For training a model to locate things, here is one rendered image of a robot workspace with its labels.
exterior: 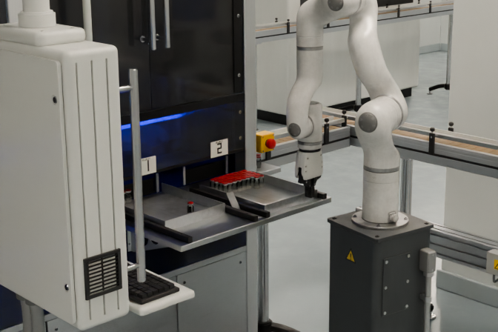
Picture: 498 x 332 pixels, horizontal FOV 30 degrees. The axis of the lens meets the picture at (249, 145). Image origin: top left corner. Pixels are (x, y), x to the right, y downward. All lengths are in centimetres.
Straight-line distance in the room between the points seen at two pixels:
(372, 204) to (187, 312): 88
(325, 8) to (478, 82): 163
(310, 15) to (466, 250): 136
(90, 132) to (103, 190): 17
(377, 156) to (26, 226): 114
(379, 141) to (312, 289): 191
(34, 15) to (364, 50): 107
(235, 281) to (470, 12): 171
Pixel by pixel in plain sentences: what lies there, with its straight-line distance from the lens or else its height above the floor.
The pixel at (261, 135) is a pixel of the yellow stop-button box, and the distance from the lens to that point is 359.
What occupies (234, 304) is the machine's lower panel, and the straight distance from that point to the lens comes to 371.
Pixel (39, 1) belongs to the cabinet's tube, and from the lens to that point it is 253.
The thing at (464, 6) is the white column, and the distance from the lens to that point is 448.
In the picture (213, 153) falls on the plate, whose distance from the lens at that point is 343.
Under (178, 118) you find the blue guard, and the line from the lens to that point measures 329.
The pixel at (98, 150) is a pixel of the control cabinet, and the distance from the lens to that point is 242.
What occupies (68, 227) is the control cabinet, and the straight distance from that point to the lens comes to 244.
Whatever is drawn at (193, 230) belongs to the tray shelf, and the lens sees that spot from 301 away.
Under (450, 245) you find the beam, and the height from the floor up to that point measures 50.
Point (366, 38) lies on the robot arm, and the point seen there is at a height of 148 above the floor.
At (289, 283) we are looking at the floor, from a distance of 485.
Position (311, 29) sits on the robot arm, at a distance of 309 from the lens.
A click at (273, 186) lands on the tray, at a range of 345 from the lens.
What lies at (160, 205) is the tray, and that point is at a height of 88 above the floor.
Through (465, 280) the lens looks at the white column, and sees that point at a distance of 475.
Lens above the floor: 190
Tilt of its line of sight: 15 degrees down
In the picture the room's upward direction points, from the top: 1 degrees counter-clockwise
